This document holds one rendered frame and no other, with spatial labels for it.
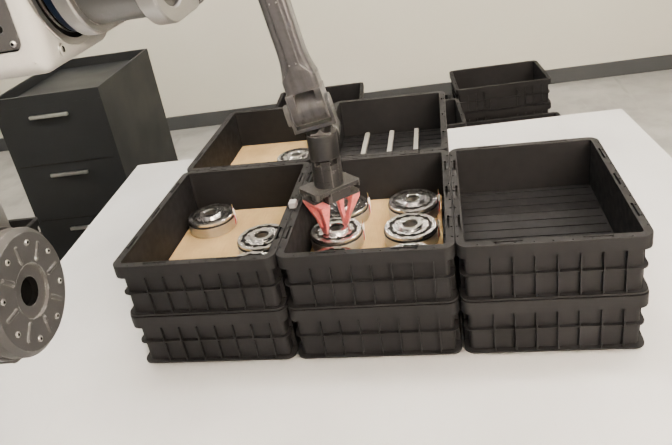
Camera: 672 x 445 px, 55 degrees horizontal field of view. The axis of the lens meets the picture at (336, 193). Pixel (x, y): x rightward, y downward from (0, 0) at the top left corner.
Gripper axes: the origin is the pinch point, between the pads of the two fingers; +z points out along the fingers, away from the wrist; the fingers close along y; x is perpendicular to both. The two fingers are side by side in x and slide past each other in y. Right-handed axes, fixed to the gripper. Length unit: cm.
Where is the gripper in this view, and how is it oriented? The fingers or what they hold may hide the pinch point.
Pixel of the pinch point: (335, 225)
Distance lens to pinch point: 127.6
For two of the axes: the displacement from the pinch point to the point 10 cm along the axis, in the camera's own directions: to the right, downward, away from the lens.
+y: -8.0, 3.4, -4.9
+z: 1.3, 9.0, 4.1
